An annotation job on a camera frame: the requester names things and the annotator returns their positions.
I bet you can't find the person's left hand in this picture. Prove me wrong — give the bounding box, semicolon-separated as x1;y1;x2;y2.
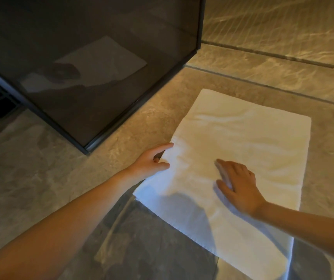
125;142;174;185

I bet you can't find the person's right hand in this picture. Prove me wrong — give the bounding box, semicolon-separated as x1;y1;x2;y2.
215;158;269;220

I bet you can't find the white towel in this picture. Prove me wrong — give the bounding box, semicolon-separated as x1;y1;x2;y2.
133;88;312;280

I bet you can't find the person's left forearm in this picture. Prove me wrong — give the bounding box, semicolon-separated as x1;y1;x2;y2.
0;168;134;280

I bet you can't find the person's right forearm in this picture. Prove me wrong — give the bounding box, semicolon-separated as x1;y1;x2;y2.
253;201;334;269

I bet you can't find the dark glass shower enclosure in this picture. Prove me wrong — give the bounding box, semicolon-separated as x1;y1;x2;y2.
0;0;207;156

